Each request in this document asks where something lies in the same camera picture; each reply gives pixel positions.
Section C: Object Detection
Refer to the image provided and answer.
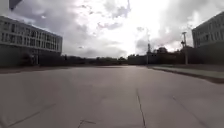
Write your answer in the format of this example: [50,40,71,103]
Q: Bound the row of dark trees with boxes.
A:
[39,46,201,67]

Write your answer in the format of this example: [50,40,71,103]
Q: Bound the grey concrete slab plaza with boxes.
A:
[0,65,224,128]

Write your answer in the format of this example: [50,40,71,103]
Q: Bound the distant tower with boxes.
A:
[146,41,152,66]

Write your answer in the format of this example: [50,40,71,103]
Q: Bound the tall lamp pole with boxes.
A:
[181,31,190,66]

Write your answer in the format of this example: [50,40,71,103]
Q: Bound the raised grass strip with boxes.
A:
[146,64,224,84]

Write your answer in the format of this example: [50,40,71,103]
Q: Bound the pale building with window rows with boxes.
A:
[0,15,64,67]

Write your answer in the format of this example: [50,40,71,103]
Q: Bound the grey building with window grid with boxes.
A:
[191,10,224,65]

